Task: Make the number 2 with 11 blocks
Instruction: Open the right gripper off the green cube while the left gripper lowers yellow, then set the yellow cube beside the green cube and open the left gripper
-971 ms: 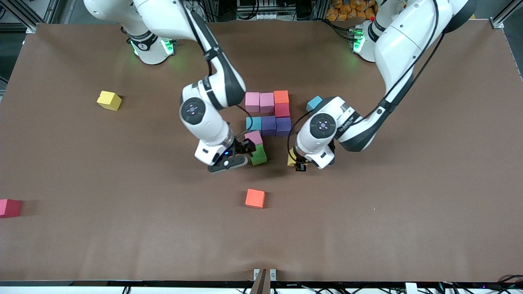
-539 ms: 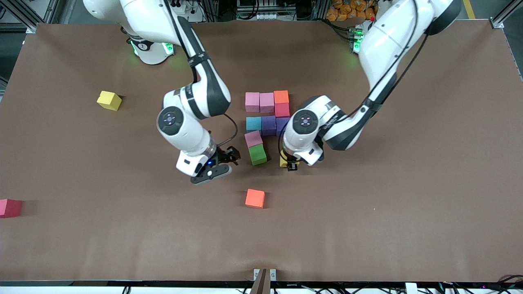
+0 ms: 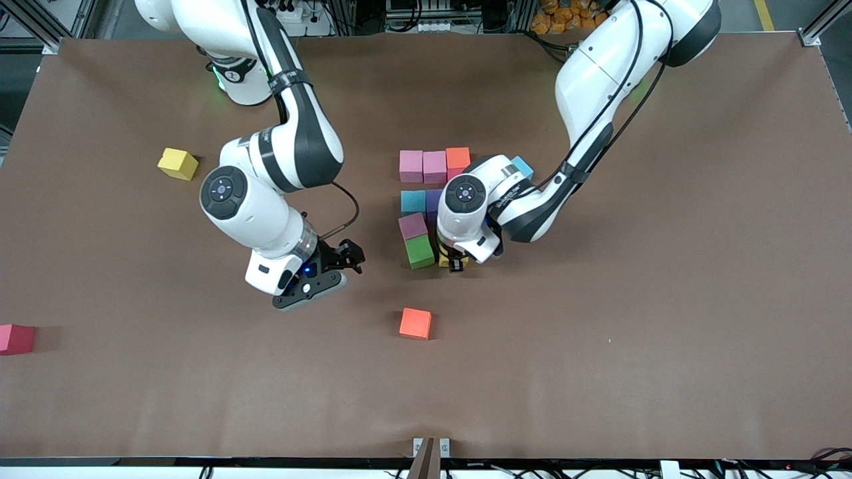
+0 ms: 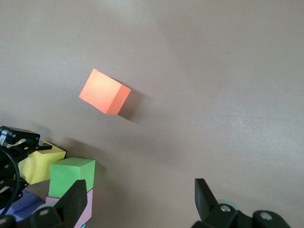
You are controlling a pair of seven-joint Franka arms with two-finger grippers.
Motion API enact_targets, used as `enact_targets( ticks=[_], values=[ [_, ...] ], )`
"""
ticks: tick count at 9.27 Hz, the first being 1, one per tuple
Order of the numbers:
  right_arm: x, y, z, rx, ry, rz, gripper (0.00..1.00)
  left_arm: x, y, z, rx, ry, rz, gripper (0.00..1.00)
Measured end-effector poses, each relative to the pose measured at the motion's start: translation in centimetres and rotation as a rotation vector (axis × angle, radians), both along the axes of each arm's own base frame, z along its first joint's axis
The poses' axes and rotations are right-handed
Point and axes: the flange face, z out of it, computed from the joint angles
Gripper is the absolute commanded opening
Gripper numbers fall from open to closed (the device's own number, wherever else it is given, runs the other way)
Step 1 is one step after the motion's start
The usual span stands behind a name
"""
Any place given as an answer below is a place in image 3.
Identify green foam cube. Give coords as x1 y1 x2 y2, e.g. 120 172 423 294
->
404 234 436 271

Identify pink foam cube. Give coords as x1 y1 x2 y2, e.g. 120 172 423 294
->
423 151 448 185
399 150 425 184
398 212 429 241

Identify brown paper table cover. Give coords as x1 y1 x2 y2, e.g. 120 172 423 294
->
0 32 852 461

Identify brown wooden strip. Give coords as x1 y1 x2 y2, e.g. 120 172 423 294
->
407 437 443 479

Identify white power strip with plugs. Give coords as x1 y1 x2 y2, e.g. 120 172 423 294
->
276 0 333 37

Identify bag of orange items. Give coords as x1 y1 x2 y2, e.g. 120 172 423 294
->
531 0 610 35

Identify aluminium frame rail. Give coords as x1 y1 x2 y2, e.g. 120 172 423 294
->
802 0 852 41
0 0 101 49

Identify tangled black cables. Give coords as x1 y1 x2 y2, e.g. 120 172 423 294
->
393 449 852 479

